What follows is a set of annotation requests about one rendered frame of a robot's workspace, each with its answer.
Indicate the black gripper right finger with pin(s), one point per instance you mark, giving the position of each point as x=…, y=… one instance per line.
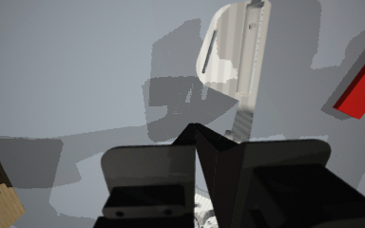
x=227, y=167

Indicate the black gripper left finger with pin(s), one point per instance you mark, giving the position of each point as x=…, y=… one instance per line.
x=155, y=164

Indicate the red flat bar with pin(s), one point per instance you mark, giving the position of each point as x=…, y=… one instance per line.
x=352, y=101

